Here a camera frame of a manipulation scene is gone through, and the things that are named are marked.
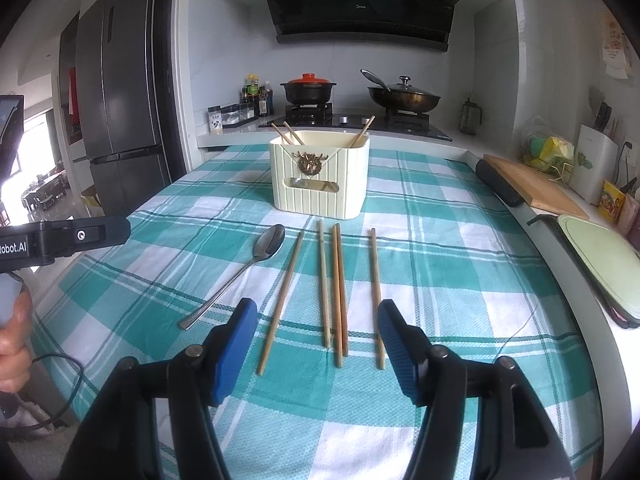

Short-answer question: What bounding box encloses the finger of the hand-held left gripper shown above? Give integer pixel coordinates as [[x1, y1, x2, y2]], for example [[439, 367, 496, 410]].
[[40, 216, 132, 263]]

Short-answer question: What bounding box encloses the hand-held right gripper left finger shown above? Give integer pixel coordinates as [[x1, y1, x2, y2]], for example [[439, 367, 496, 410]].
[[60, 297, 259, 480]]

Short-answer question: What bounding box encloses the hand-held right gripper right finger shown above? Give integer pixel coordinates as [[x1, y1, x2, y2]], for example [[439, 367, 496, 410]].
[[376, 298, 576, 480]]

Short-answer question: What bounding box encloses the pale wooden chopstick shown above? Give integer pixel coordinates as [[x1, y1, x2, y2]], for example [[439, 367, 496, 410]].
[[318, 219, 331, 349]]

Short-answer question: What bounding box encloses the large metal spoon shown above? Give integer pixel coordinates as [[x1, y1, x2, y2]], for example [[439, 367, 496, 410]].
[[178, 223, 286, 331]]

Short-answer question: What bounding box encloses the cream ribbed utensil holder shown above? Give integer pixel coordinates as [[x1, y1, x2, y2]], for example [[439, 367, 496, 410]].
[[269, 130, 371, 221]]

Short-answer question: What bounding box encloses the person's left hand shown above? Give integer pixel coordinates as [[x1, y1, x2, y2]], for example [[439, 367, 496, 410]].
[[0, 280, 35, 393]]

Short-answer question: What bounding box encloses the cardboard box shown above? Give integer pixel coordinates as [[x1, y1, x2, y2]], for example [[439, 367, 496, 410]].
[[80, 187, 106, 216]]

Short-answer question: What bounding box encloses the wooden furniture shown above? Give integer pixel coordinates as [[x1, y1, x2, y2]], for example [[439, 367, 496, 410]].
[[20, 170, 68, 211]]

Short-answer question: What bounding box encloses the teal checked tablecloth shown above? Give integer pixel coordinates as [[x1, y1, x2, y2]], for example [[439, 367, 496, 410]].
[[30, 144, 603, 480]]

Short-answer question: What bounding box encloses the red hanging cloth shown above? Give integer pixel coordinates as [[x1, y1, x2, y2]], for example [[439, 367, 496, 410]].
[[67, 67, 81, 133]]

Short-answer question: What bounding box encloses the grey refrigerator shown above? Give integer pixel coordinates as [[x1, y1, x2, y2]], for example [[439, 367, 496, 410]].
[[75, 0, 173, 218]]

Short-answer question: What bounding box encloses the clear spice jar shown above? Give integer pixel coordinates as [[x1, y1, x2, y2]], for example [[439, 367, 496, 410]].
[[222, 102, 256, 126]]

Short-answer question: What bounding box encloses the dark wooden cabinet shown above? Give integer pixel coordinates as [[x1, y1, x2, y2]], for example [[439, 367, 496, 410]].
[[57, 10, 83, 161]]

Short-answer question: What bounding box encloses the black oblong pad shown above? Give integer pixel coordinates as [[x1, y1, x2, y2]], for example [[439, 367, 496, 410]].
[[475, 158, 526, 209]]

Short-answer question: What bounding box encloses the black tray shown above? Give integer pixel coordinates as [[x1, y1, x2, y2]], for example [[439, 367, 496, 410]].
[[526, 214, 640, 332]]

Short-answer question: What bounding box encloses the dark sauce bottle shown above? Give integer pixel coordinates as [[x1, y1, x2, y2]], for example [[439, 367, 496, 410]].
[[257, 80, 275, 117]]

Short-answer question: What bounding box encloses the wooden cutting board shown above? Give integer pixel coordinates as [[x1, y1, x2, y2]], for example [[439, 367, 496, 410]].
[[482, 154, 591, 221]]

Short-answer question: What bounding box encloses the green cutting board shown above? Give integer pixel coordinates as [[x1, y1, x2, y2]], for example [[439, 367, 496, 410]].
[[557, 214, 640, 323]]

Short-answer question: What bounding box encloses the black gas cooktop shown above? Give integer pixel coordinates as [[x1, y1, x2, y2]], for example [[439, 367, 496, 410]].
[[257, 105, 453, 142]]

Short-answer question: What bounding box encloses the dark glass kettle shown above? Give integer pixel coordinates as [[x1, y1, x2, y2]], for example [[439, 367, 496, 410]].
[[459, 97, 483, 136]]

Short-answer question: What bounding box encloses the plastic bag of sponges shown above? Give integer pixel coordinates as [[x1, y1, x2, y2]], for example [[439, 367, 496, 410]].
[[520, 117, 576, 173]]

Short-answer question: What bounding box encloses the wok with glass lid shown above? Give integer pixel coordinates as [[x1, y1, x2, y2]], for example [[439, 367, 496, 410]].
[[360, 69, 442, 114]]

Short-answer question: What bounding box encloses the black clay pot red lid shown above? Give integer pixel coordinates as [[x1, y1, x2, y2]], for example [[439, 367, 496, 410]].
[[280, 73, 337, 107]]

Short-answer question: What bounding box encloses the yellow printed cup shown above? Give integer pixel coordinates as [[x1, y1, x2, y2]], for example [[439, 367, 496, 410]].
[[597, 180, 626, 225]]

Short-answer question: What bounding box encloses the white knife block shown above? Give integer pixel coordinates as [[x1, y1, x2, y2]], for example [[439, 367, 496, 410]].
[[570, 124, 619, 206]]

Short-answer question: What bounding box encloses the black range hood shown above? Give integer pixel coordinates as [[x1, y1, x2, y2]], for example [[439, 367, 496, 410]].
[[252, 0, 463, 52]]

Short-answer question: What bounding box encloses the black cable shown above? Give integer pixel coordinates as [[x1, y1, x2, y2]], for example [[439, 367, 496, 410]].
[[30, 355, 83, 431]]

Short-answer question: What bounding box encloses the black door frame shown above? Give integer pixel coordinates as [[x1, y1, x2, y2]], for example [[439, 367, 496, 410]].
[[150, 0, 191, 181]]

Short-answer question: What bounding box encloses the small wire rack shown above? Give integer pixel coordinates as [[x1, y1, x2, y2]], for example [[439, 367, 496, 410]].
[[525, 157, 576, 188]]

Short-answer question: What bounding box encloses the printed wall towel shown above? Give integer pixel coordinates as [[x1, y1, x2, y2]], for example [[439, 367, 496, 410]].
[[597, 12, 633, 80]]

